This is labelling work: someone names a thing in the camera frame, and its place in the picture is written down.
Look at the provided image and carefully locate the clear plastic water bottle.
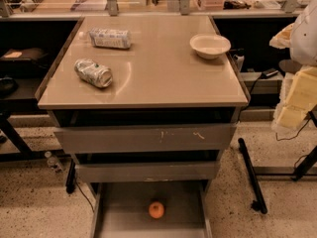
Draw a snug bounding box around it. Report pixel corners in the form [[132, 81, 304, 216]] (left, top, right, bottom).
[[78, 28, 131, 50]]

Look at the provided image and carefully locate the crushed silver soda can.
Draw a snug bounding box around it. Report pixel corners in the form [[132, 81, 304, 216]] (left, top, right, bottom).
[[74, 59, 113, 88]]

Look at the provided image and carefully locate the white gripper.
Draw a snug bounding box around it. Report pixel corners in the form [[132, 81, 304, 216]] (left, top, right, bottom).
[[269, 23, 317, 131]]

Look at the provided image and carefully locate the top grey drawer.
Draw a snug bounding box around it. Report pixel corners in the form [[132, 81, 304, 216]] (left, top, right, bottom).
[[54, 123, 236, 154]]

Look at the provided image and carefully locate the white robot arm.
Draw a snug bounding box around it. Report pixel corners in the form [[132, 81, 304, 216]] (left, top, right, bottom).
[[269, 0, 317, 132]]

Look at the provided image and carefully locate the dark phone on shelf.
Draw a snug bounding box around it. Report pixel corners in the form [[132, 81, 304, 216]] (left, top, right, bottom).
[[261, 68, 278, 79]]

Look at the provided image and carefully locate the black cable on floor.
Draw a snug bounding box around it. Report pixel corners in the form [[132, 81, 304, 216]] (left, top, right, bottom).
[[274, 116, 313, 143]]

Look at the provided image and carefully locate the white bowl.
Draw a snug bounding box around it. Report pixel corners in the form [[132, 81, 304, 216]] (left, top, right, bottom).
[[189, 34, 231, 60]]

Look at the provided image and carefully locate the middle grey drawer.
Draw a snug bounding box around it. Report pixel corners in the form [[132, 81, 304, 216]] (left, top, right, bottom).
[[75, 162, 220, 182]]

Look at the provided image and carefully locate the orange fruit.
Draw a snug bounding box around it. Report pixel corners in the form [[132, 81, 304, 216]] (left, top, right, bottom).
[[149, 201, 164, 219]]

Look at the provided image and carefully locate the open bottom grey drawer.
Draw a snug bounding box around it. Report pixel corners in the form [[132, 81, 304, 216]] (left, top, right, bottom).
[[90, 181, 213, 238]]

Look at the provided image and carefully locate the grey drawer cabinet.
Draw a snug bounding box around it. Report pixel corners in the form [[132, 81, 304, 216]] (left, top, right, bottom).
[[34, 15, 252, 193]]

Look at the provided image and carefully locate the small bottle on floor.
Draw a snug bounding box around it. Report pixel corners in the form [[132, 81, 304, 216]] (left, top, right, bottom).
[[45, 151, 63, 173]]

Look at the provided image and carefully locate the black table leg bar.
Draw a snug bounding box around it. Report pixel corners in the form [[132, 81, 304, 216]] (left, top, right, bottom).
[[238, 138, 267, 214]]

